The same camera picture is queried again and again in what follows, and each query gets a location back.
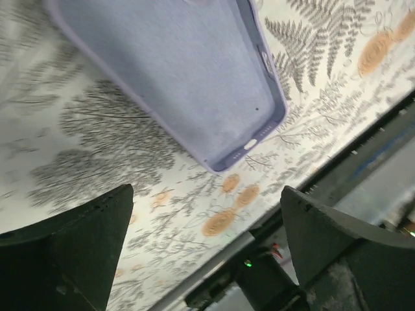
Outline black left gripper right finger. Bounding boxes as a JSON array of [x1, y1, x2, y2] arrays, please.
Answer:
[[280, 186, 414, 310]]

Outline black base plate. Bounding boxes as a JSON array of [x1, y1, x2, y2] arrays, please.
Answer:
[[154, 94, 414, 310]]

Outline lilac phone case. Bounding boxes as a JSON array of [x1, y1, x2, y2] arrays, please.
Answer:
[[45, 1, 287, 172]]

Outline floral tablecloth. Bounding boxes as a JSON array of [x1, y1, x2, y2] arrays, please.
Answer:
[[1, 1, 414, 310]]

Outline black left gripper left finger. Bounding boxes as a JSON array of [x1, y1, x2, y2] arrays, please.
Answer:
[[1, 185, 134, 310]]

